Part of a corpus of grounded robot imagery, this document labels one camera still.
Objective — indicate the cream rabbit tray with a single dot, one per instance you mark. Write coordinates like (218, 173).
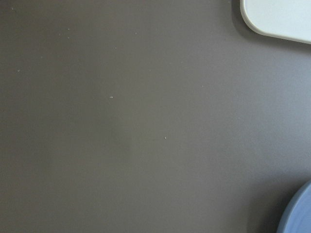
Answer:
(284, 19)

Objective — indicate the blue round plate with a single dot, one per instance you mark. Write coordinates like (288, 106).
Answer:
(297, 216)

